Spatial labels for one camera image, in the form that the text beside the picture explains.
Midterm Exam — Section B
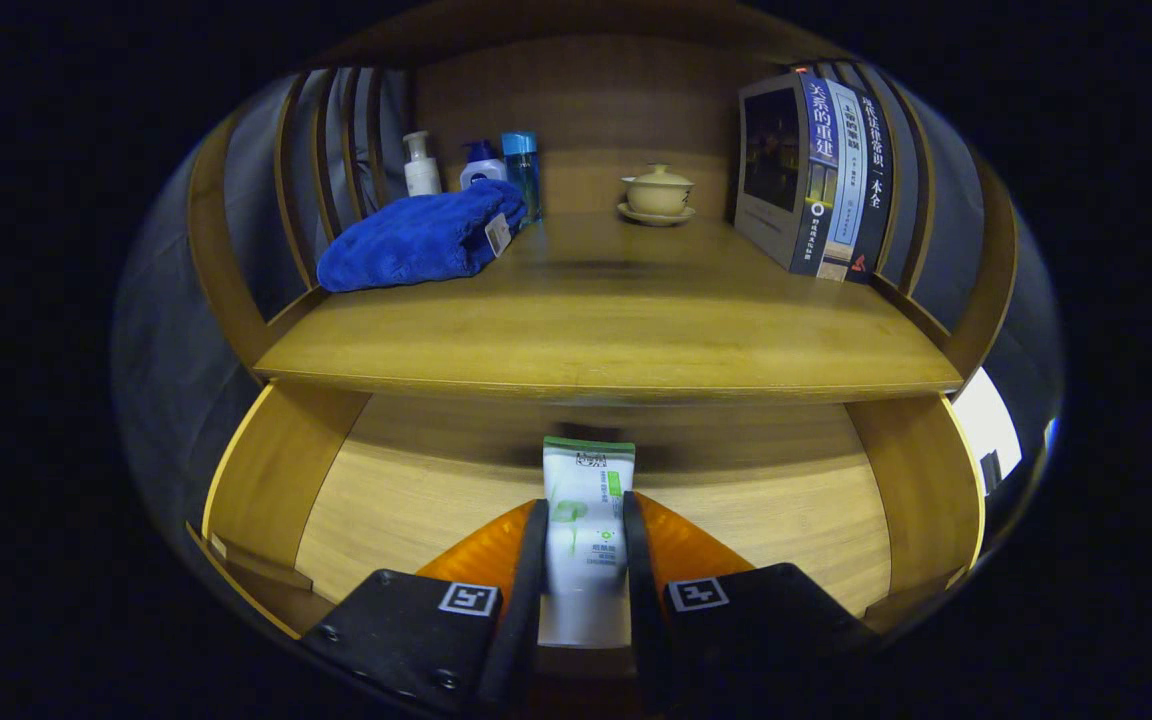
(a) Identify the beige saucer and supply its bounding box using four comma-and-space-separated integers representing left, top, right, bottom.
617, 203, 697, 227

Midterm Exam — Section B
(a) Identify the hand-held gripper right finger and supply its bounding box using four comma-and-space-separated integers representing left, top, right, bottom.
621, 490, 877, 716

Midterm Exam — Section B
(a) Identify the beige lidded tea cup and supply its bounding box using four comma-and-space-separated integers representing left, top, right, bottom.
622, 163, 695, 216

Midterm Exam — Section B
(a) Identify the grey spine book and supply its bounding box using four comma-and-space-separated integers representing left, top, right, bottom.
816, 78, 872, 283

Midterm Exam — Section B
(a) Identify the wooden countertop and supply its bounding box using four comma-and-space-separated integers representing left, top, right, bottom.
254, 215, 965, 404

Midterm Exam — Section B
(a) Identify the white cabinet with black handles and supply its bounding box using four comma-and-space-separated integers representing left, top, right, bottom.
951, 367, 1024, 491

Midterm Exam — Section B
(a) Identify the white bottle with blue cap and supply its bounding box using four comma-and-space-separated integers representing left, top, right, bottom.
460, 140, 508, 191

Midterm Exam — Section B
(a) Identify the black spine book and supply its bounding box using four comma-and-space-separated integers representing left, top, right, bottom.
846, 88, 897, 285

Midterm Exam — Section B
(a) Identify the teal blue bottle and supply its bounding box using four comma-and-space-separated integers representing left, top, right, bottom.
501, 131, 543, 226

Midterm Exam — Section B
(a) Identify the white pump bottle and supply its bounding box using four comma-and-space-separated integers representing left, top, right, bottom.
403, 130, 443, 198

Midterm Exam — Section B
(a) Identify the blue folded towel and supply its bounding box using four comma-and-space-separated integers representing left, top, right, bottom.
316, 178, 529, 294

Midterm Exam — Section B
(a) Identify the white cosmetic tube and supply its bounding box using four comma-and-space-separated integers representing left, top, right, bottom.
536, 436, 637, 649

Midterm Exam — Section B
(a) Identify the brown wooden drawer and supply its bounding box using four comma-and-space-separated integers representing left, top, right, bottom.
186, 380, 987, 651

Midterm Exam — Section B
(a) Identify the blue spine book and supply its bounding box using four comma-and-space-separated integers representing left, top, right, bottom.
734, 72, 842, 277

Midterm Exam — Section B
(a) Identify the brown wooden cabinet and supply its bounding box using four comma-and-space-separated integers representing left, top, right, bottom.
186, 0, 1022, 406

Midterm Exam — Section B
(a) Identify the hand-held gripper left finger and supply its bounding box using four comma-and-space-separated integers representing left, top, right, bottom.
301, 498, 550, 716

